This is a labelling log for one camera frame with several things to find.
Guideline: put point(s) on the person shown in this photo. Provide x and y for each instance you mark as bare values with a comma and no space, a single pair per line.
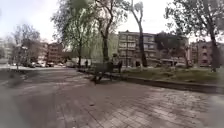
119,65

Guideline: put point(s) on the bench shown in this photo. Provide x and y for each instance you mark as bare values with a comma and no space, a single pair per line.
101,70

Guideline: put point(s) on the tall bare tree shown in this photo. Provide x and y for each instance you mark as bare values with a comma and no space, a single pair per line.
105,40

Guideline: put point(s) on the grey apartment building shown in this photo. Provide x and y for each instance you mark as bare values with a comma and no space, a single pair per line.
133,46

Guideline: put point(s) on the leaning tree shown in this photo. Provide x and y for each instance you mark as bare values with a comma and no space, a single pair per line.
141,43

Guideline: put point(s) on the grey brick pavement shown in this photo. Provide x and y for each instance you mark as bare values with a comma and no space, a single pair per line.
100,106

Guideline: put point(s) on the green willow tree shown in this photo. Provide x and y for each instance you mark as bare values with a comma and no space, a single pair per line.
77,30

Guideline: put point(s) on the stone kerb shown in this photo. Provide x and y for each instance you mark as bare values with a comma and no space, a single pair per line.
166,84

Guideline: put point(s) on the brown apartment building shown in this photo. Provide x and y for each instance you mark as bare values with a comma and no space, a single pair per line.
53,52

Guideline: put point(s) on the dark bushy tree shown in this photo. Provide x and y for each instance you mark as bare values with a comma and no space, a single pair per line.
170,45

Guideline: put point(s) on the grass patch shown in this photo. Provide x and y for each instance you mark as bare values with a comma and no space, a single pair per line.
176,74

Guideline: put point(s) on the row of parked cars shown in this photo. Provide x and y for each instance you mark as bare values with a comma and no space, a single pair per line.
43,64

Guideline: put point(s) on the red brick building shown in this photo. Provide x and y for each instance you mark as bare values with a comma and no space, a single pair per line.
205,53

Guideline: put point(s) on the large leafy tree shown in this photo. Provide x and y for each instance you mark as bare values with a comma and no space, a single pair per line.
210,33

